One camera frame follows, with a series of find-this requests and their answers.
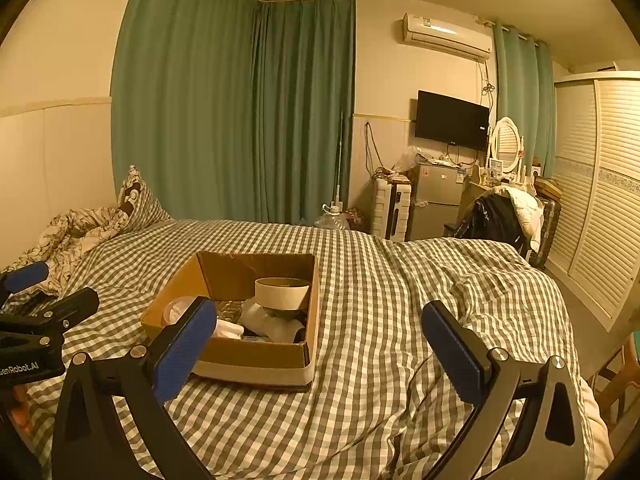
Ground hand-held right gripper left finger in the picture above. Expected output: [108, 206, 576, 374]
[51, 296, 218, 480]

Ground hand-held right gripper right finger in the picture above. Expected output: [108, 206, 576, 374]
[421, 301, 586, 480]

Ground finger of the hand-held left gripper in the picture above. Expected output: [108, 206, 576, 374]
[0, 261, 50, 303]
[30, 287, 101, 336]

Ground clear blister pack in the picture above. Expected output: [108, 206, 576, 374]
[212, 300, 248, 323]

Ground brown cardboard box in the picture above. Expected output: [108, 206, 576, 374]
[140, 251, 321, 393]

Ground large white toy figure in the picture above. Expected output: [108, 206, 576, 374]
[240, 300, 306, 345]

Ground beige tape roll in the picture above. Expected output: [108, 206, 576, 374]
[254, 276, 311, 313]

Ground person's left hand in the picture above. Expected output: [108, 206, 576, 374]
[9, 385, 35, 435]

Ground floral quilt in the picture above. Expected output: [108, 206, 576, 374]
[0, 206, 131, 301]

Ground patterned pillow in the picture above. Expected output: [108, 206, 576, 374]
[116, 165, 173, 233]

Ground black jacket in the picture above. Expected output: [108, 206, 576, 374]
[452, 194, 528, 256]

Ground dark suitcase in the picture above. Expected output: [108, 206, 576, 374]
[527, 195, 562, 270]

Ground silver mini fridge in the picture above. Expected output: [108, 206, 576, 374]
[409, 162, 468, 242]

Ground white suitcase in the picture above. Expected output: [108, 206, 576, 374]
[371, 177, 413, 242]

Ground white jacket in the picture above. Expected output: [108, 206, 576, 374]
[492, 185, 544, 256]

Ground wooden chair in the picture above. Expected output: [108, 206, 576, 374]
[587, 332, 640, 426]

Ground white dressing table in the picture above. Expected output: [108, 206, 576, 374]
[467, 175, 541, 201]

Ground clear water bottle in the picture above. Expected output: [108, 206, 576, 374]
[314, 202, 351, 231]

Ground clear plastic bag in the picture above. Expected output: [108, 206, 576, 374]
[395, 147, 426, 176]

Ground white louvered wardrobe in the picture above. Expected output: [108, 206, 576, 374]
[542, 71, 640, 331]

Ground white oval mirror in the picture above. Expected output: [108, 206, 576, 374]
[490, 116, 523, 176]

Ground wide green curtain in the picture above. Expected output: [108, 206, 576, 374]
[111, 0, 261, 221]

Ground narrow green window curtain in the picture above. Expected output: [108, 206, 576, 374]
[492, 17, 557, 181]

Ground green corner curtain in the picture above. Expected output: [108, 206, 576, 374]
[252, 0, 357, 221]

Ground white air conditioner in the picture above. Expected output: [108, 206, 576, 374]
[398, 12, 493, 63]

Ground wall cables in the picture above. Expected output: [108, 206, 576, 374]
[364, 121, 383, 181]

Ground black wall television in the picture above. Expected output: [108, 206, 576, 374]
[415, 90, 491, 152]

